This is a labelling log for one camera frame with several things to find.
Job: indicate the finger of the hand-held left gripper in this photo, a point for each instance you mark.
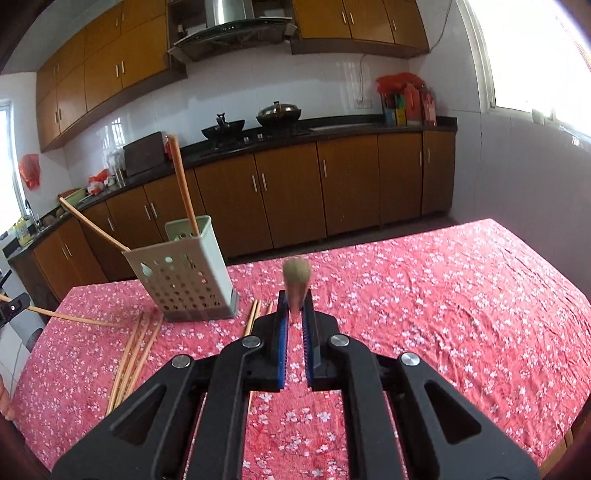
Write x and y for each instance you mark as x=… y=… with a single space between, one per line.
x=14 y=307

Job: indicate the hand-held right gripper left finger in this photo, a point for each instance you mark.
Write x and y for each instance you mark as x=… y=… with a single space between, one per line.
x=282 y=350

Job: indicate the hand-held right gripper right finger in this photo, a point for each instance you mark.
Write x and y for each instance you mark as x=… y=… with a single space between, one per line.
x=308 y=355

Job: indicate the wooden chopstick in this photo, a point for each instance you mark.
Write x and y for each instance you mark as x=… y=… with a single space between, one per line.
x=147 y=353
x=125 y=362
x=140 y=355
x=268 y=308
x=69 y=317
x=252 y=318
x=92 y=226
x=181 y=184
x=295 y=281
x=134 y=357

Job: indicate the pale green perforated utensil holder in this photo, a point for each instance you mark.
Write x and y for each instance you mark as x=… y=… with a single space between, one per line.
x=184 y=281

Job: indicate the person's left hand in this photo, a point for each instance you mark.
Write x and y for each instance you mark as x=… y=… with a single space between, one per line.
x=5 y=404

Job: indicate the yellow green bottle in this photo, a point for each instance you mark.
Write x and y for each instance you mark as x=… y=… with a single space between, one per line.
x=23 y=233

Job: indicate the metal faucet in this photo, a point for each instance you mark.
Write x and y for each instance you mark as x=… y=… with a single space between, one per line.
x=31 y=214

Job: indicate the green plastic basin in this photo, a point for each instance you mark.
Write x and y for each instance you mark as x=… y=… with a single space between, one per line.
x=76 y=194

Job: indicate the red hanging plastic bag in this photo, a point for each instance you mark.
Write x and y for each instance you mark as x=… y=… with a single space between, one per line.
x=30 y=170

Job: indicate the red floral tablecloth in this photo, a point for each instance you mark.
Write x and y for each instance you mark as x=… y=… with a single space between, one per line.
x=438 y=300

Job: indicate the kitchen window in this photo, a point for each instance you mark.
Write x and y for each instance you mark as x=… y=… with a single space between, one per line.
x=7 y=161
x=535 y=50

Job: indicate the red white plastic bag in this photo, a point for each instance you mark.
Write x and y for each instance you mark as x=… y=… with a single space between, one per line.
x=98 y=182

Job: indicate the clear glass container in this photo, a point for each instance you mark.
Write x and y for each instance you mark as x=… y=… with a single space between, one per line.
x=115 y=166

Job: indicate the wooden base cabinets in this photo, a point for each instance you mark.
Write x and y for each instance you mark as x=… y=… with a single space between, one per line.
x=351 y=184

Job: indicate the dark wooden cutting board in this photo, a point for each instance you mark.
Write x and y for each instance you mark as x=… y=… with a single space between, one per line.
x=144 y=154

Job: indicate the gas stove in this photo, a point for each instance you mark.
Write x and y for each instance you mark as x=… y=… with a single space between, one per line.
x=263 y=136

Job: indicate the black wok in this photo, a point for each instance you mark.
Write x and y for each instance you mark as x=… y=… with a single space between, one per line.
x=224 y=129

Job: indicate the black kitchen countertop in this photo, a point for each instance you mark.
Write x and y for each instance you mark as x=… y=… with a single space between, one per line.
x=351 y=127

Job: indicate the wok with lid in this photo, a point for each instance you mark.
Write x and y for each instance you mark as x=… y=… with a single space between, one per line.
x=279 y=114

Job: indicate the colourful box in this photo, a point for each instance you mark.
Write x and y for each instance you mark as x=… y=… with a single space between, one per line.
x=392 y=113

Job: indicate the orange red bottle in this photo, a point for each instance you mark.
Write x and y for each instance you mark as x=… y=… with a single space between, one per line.
x=411 y=108

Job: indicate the red carton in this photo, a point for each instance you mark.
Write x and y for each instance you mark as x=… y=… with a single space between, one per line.
x=428 y=110

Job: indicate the large red plastic bag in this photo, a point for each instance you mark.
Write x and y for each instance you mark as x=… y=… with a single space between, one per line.
x=399 y=85

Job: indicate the steel range hood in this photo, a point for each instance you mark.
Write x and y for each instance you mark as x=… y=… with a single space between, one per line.
x=231 y=32

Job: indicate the white cup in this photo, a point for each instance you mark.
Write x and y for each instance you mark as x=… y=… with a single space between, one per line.
x=538 y=117

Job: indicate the wooden wall cabinet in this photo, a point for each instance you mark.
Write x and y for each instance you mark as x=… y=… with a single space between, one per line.
x=360 y=23
x=106 y=69

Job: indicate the white wall outlet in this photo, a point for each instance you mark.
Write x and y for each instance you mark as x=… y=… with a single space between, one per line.
x=364 y=103

